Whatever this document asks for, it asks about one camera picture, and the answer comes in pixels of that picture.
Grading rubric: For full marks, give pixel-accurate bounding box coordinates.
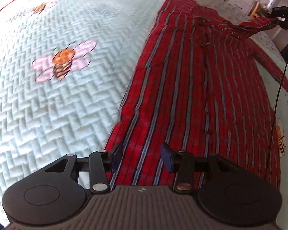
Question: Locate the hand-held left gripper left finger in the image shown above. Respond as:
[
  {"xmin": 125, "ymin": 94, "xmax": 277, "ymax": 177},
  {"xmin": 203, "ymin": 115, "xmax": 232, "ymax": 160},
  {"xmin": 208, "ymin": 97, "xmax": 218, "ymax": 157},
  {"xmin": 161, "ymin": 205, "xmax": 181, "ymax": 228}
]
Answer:
[{"xmin": 44, "ymin": 142, "xmax": 123, "ymax": 194}]

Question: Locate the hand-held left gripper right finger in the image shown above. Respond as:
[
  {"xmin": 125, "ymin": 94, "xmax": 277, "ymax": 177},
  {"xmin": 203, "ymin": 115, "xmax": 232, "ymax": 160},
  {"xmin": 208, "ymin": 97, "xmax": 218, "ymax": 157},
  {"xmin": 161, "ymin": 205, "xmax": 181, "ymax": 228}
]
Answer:
[{"xmin": 160, "ymin": 142, "xmax": 233, "ymax": 194}]

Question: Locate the red plaid shirt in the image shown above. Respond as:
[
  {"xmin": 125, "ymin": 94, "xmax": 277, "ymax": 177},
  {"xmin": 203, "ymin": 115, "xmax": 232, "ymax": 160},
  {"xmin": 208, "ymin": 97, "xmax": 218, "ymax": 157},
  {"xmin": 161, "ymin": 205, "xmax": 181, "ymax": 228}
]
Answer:
[{"xmin": 104, "ymin": 0, "xmax": 288, "ymax": 190}]

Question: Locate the black cable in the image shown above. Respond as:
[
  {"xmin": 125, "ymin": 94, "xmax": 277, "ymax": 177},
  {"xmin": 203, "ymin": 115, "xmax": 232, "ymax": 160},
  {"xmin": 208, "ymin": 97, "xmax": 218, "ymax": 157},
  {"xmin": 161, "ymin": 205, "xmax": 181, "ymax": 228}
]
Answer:
[{"xmin": 266, "ymin": 63, "xmax": 288, "ymax": 181}]

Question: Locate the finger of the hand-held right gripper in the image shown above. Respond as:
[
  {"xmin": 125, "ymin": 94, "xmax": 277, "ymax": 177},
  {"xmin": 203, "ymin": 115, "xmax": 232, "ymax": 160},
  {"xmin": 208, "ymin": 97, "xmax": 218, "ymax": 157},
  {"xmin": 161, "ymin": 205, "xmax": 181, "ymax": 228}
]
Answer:
[{"xmin": 263, "ymin": 11, "xmax": 279, "ymax": 21}]

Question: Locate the wooden stool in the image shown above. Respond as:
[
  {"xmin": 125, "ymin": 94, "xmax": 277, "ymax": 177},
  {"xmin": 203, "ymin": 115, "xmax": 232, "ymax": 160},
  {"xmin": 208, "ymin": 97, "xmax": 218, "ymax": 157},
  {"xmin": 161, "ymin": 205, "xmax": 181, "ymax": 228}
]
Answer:
[{"xmin": 249, "ymin": 1, "xmax": 262, "ymax": 19}]

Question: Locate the quilted bee bedspread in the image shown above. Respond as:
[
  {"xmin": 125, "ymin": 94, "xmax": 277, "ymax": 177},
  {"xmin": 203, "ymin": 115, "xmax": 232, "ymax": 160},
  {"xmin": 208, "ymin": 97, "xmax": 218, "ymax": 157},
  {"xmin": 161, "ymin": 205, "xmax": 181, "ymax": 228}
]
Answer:
[{"xmin": 0, "ymin": 0, "xmax": 288, "ymax": 227}]

